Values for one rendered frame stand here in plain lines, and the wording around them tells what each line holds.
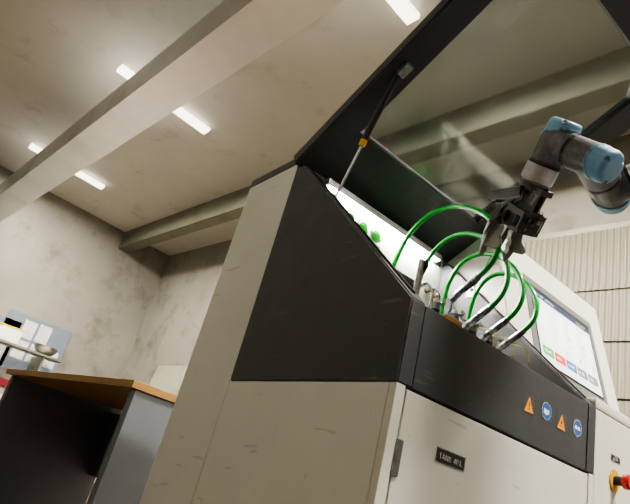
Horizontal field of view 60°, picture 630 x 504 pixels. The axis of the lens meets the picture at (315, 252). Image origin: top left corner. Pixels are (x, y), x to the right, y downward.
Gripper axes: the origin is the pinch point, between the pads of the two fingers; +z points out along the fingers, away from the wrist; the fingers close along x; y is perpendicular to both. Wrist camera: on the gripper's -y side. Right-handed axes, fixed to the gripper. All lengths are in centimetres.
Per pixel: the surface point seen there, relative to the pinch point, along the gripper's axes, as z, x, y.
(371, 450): 25, -44, 43
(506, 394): 19.0, -8.2, 31.7
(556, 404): 22.5, 11.1, 28.8
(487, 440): 25.1, -15.0, 38.8
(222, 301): 46, -52, -36
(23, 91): 155, -192, -688
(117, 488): 143, -64, -54
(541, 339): 29, 47, -13
